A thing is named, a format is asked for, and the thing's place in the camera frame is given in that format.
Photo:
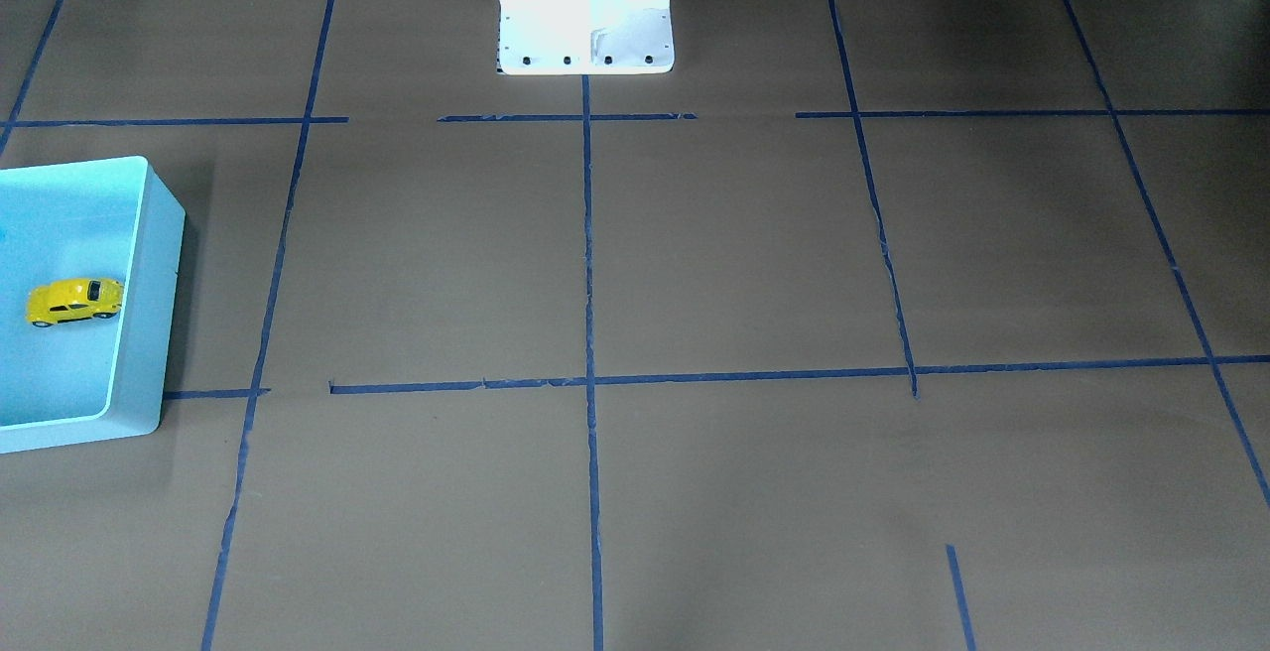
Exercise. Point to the yellow beetle toy car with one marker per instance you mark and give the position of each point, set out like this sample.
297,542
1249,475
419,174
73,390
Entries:
74,300

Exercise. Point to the light blue plastic bin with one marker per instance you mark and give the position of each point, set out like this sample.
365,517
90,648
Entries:
89,267

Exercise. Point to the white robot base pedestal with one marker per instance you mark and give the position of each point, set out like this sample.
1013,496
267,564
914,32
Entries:
585,37

